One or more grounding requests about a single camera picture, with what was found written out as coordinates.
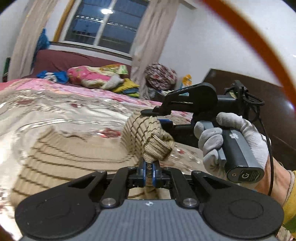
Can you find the right beige curtain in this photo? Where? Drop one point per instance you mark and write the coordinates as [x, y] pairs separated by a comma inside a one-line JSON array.
[[150, 39]]

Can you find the left beige curtain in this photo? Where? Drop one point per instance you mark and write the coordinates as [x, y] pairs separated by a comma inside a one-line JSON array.
[[26, 42]]

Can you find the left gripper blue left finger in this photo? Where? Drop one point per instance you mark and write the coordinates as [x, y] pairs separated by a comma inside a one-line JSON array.
[[141, 173]]

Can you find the beige striped knit sweater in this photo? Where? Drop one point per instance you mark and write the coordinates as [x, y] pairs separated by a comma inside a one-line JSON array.
[[58, 157]]

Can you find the yellow blue carton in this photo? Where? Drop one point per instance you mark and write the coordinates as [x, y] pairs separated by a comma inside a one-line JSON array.
[[186, 81]]

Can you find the right forearm yellow sleeve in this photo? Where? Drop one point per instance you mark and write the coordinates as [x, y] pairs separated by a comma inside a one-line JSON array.
[[283, 188]]

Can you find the orange wooden frame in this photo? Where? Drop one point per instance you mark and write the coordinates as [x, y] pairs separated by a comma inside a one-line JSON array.
[[259, 44]]

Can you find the yellow folded blanket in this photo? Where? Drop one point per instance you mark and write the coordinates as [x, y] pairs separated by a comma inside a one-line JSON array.
[[127, 87]]

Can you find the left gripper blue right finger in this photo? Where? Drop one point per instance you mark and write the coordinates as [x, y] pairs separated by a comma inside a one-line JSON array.
[[157, 175]]

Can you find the pink floral folded quilt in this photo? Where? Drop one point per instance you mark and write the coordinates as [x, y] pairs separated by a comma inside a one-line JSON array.
[[95, 77]]

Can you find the dark floral bundle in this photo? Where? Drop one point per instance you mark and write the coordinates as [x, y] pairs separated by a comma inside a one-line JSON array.
[[160, 77]]

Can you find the floral satin bedspread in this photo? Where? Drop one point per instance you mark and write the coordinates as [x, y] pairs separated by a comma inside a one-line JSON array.
[[30, 106]]

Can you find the right gloved hand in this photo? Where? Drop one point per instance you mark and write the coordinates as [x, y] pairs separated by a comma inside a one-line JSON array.
[[229, 149]]

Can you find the beige curtain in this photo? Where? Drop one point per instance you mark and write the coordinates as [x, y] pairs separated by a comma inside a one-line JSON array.
[[150, 39], [26, 42]]

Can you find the window with frame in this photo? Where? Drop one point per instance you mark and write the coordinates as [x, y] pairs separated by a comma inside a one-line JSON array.
[[106, 25]]

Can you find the dark red headboard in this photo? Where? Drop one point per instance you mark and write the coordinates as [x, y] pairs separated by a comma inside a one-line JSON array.
[[55, 61]]

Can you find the blue hanging bag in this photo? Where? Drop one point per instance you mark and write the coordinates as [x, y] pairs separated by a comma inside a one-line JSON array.
[[43, 43]]

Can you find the blue garment on bed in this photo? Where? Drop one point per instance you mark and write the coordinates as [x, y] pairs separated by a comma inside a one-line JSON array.
[[57, 77]]

